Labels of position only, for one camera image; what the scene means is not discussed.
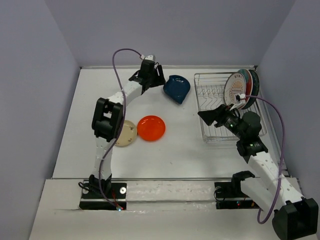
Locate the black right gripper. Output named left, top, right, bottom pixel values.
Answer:
left=197, top=103, right=246, bottom=140

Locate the dark blue leaf dish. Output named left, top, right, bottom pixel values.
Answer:
left=163, top=75, right=191, bottom=105

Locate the white plate orange sunburst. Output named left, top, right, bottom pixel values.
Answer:
left=223, top=72, right=247, bottom=106

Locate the orange plastic plate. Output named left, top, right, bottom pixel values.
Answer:
left=137, top=115, right=166, bottom=142

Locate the red teal floral plate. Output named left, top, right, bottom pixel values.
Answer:
left=238, top=68, right=254, bottom=95

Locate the dark teal speckled plate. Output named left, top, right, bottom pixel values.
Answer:
left=248, top=70, right=260, bottom=107

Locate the small cream plate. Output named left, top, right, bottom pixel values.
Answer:
left=115, top=120, right=138, bottom=147

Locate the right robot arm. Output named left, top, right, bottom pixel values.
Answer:
left=198, top=104, right=319, bottom=240

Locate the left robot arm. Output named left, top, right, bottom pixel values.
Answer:
left=88, top=59, right=166, bottom=199

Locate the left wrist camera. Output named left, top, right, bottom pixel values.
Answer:
left=140, top=54, right=156, bottom=62

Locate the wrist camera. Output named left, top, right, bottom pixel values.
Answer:
left=140, top=54, right=156, bottom=62
left=234, top=93, right=247, bottom=104

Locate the chrome wire dish rack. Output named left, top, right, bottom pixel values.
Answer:
left=194, top=69, right=268, bottom=143

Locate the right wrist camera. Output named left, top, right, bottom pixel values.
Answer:
left=234, top=93, right=247, bottom=104

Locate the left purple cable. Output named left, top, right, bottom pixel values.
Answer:
left=98, top=48, right=143, bottom=210

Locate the purple cable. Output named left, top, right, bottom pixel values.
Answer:
left=243, top=94, right=286, bottom=224
left=98, top=48, right=143, bottom=210

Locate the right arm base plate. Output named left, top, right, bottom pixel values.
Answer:
left=213, top=181, right=259, bottom=210

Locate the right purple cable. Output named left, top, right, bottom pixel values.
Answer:
left=243, top=94, right=286, bottom=224

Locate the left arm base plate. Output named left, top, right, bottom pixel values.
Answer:
left=79, top=182, right=128, bottom=211

